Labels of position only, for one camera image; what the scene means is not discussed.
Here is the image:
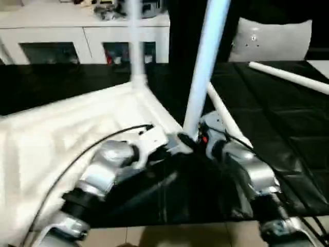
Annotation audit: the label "white plastic table leg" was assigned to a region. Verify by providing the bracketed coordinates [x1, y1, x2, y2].
[248, 61, 329, 95]
[207, 82, 254, 149]
[125, 0, 150, 90]
[182, 0, 232, 139]

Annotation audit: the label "white plastic table top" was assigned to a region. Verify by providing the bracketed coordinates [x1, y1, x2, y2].
[0, 79, 193, 247]

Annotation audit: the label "black padded mat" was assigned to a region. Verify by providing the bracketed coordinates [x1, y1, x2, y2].
[0, 60, 329, 228]

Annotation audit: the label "black cabinet with yellow label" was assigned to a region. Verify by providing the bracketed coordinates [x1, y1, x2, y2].
[168, 0, 240, 64]

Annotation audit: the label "grey pillow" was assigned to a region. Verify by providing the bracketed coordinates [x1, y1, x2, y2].
[228, 17, 313, 62]

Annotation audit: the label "white flat board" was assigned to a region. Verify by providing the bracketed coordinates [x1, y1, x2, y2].
[307, 59, 329, 78]

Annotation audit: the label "dark round object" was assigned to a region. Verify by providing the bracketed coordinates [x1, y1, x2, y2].
[142, 0, 168, 16]

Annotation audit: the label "white cabinet with glass doors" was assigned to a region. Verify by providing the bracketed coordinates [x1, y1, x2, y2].
[0, 5, 170, 65]

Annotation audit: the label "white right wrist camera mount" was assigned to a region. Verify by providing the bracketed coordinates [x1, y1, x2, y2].
[199, 112, 227, 160]

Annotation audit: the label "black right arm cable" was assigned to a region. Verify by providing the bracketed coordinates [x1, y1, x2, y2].
[218, 131, 329, 245]

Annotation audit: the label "black tangled straps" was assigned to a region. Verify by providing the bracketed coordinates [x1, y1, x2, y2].
[94, 4, 121, 20]

